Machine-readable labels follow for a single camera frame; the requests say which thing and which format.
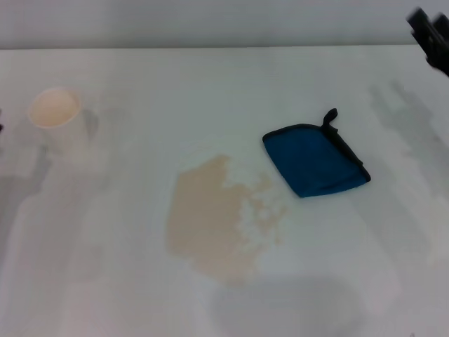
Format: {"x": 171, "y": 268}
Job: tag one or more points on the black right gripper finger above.
{"x": 422, "y": 26}
{"x": 442, "y": 38}

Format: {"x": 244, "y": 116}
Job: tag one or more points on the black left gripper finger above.
{"x": 1, "y": 127}

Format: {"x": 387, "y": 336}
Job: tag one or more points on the white paper cup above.
{"x": 66, "y": 130}

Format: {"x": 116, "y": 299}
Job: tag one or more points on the blue rag with black trim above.
{"x": 308, "y": 161}

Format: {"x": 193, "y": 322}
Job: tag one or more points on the brown water stain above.
{"x": 207, "y": 221}

